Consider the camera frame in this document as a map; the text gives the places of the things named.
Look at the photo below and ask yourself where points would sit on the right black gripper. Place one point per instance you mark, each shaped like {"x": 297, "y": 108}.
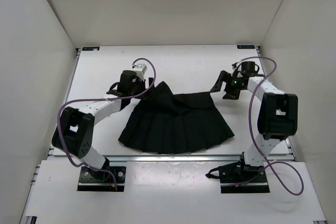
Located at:
{"x": 226, "y": 77}

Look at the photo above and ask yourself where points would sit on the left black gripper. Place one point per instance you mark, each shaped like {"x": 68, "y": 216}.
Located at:
{"x": 142, "y": 82}

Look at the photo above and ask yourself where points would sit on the black pleated skirt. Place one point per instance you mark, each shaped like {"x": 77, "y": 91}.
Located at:
{"x": 168, "y": 123}

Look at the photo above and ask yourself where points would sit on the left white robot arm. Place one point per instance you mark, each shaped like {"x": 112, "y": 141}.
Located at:
{"x": 77, "y": 118}

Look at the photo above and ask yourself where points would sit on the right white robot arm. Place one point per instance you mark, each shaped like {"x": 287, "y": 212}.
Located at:
{"x": 277, "y": 118}

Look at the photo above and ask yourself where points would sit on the right blue table label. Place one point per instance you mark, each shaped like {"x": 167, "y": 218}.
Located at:
{"x": 244, "y": 47}

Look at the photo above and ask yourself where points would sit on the blue table label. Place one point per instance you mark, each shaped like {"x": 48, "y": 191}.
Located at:
{"x": 244, "y": 47}
{"x": 90, "y": 48}

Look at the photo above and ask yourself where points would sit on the left blue table label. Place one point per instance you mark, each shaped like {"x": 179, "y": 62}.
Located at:
{"x": 90, "y": 48}

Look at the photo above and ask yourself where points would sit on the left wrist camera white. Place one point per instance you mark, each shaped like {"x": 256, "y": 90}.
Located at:
{"x": 140, "y": 68}

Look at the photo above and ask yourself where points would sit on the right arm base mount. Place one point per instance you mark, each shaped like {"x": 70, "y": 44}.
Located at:
{"x": 239, "y": 178}

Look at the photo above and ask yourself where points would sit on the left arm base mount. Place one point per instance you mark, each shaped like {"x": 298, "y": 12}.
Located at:
{"x": 97, "y": 181}

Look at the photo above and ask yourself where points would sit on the aluminium table edge rail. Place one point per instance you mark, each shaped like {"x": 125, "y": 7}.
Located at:
{"x": 197, "y": 158}

